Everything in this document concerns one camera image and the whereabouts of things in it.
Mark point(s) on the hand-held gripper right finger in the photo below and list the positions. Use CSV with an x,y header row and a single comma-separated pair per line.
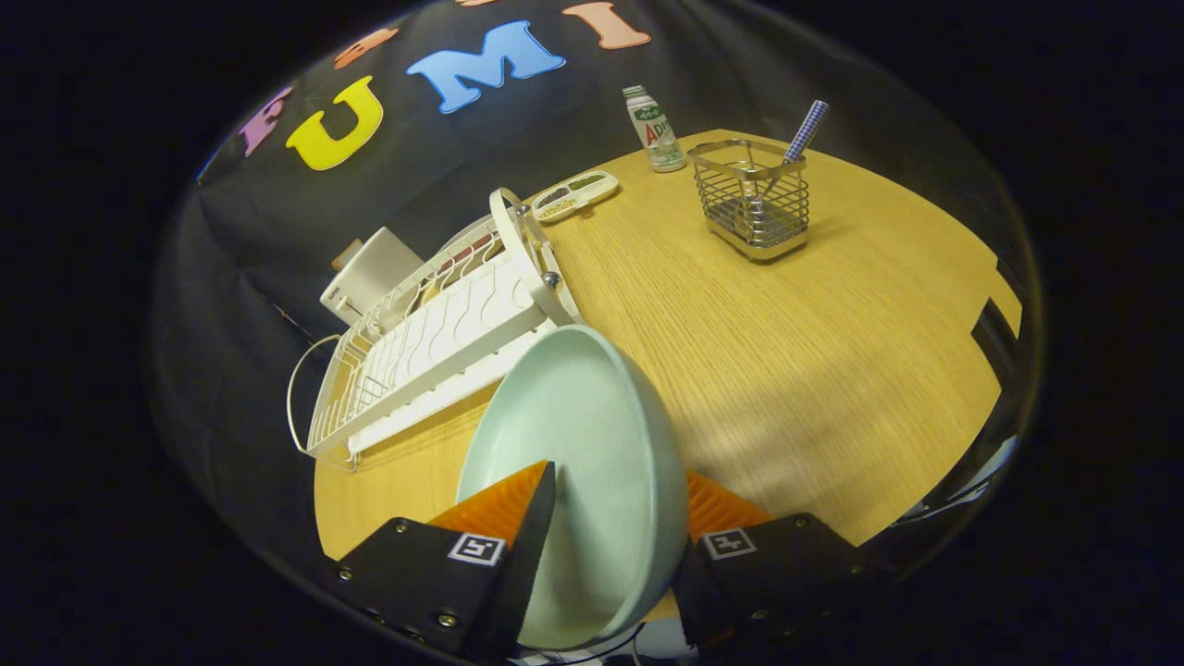
x,y
777,573

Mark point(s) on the toast slice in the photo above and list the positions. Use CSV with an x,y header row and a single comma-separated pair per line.
x,y
347,254

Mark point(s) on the black backdrop cloth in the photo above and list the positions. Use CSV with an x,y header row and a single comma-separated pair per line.
x,y
277,231

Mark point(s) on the white divided bean dish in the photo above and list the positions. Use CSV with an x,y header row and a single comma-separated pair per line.
x,y
575,196

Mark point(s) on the white drink bottle green label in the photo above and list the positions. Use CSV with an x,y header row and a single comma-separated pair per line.
x,y
655,129

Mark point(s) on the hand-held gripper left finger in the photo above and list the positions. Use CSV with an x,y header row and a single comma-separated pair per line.
x,y
532,546

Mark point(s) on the white toaster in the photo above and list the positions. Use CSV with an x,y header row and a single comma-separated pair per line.
x,y
375,268

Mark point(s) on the pale green plate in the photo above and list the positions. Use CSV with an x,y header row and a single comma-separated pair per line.
x,y
601,444

